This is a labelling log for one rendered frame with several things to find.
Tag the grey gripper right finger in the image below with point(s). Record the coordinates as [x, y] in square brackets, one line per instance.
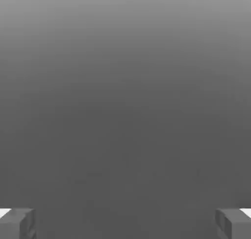
[233, 223]

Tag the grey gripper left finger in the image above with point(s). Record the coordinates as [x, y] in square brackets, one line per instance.
[17, 223]

